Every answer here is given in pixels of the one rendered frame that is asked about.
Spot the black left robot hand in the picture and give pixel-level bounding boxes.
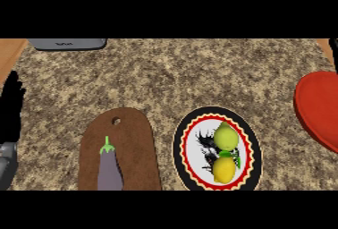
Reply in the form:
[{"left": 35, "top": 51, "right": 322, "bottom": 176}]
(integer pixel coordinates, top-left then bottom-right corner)
[{"left": 0, "top": 70, "right": 28, "bottom": 145}]

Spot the black red white plate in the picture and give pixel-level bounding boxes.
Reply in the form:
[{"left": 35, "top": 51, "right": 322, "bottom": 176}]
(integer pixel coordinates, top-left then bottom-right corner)
[{"left": 171, "top": 106, "right": 264, "bottom": 191}]

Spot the green lemon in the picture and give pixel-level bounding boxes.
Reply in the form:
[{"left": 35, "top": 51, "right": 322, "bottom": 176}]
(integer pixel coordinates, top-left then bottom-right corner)
[{"left": 212, "top": 121, "right": 240, "bottom": 152}]

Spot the yellow lemon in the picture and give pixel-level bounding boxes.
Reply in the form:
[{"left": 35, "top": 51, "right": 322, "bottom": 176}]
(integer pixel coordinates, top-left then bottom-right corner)
[{"left": 211, "top": 156, "right": 238, "bottom": 184}]

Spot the red bowl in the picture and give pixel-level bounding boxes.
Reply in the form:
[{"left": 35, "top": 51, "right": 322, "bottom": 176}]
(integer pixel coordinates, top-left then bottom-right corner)
[{"left": 294, "top": 71, "right": 338, "bottom": 154}]

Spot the grey appliance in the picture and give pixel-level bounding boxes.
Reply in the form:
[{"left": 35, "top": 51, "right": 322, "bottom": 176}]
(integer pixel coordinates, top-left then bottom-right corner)
[{"left": 26, "top": 38, "right": 108, "bottom": 51}]

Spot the brown wooden cutting board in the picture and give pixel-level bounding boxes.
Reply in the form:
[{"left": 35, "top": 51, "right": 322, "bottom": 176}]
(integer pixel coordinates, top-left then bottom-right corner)
[{"left": 77, "top": 107, "right": 164, "bottom": 191}]

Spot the purple eggplant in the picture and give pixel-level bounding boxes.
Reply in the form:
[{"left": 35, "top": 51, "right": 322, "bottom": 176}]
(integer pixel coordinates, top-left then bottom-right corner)
[{"left": 96, "top": 135, "right": 125, "bottom": 191}]

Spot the black object at edge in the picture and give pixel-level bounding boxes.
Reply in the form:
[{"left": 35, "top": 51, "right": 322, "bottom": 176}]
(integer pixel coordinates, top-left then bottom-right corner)
[{"left": 328, "top": 38, "right": 338, "bottom": 74}]

